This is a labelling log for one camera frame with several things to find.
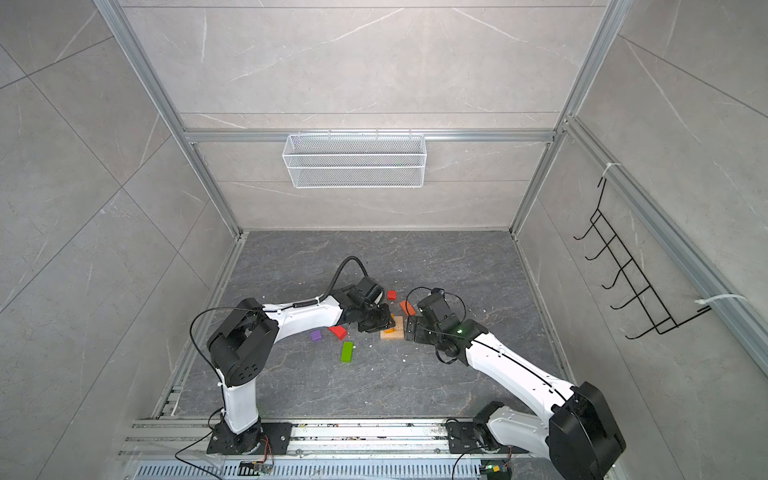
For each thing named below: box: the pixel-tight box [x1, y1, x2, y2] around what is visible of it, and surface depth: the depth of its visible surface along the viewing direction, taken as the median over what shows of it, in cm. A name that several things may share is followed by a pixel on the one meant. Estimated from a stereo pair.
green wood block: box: [340, 341, 355, 363], surface depth 89 cm
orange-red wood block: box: [400, 300, 416, 316], surface depth 100 cm
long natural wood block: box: [380, 330, 405, 340], surface depth 92 cm
